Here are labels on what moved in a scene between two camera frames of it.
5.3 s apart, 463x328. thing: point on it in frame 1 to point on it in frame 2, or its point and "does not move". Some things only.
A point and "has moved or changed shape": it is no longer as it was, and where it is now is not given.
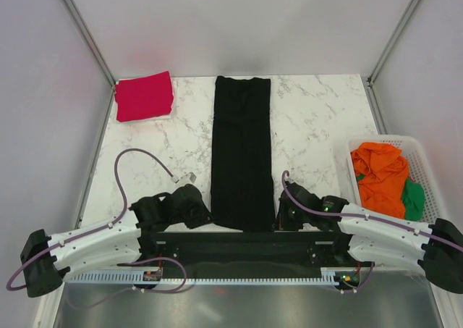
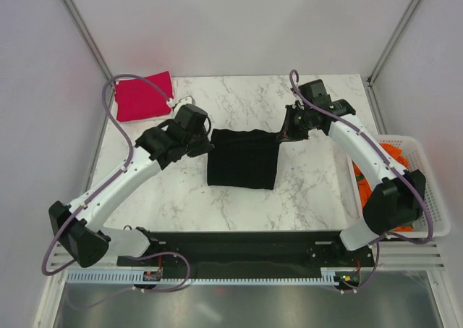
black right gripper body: x=291 y=220 to x=305 y=121
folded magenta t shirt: x=144 y=96 does not move
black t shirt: x=242 y=196 has moved or changed shape
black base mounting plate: x=247 y=253 does not move
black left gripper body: x=195 y=217 to x=197 y=145
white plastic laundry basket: x=419 y=170 does not move
